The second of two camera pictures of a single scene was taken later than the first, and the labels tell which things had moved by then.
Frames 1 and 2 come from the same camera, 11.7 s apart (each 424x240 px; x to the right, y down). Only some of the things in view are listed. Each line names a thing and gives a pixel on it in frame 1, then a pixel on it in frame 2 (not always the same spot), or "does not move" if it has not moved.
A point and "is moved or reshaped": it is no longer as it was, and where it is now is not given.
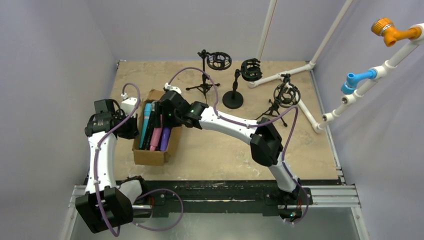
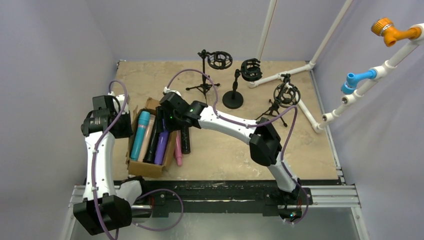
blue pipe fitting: x=350 y=86 does not move
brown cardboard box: x=152 y=157 -> x=140 y=169
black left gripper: x=129 y=126 does not move
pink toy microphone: x=155 y=139 -> x=178 y=148
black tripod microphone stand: x=216 y=60 does not move
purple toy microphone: x=166 y=133 does not move
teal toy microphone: x=145 y=124 does not move
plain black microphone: x=151 y=126 is moved or reshaped
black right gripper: x=168 y=110 does not move
